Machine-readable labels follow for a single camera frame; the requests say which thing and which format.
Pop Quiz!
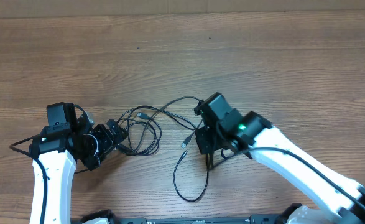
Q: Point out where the black USB cable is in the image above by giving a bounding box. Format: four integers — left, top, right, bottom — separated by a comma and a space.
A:
116, 96, 205, 156

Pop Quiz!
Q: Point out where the black thin cable with barrel plug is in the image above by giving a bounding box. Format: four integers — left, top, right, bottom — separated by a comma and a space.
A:
172, 150, 210, 203

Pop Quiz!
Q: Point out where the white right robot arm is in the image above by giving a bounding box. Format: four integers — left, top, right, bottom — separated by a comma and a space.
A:
194, 92, 365, 223

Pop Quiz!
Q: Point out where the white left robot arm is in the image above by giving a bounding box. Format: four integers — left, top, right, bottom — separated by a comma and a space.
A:
29, 102, 128, 223

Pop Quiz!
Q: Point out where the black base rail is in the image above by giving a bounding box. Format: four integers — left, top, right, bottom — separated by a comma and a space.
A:
71, 203, 330, 224

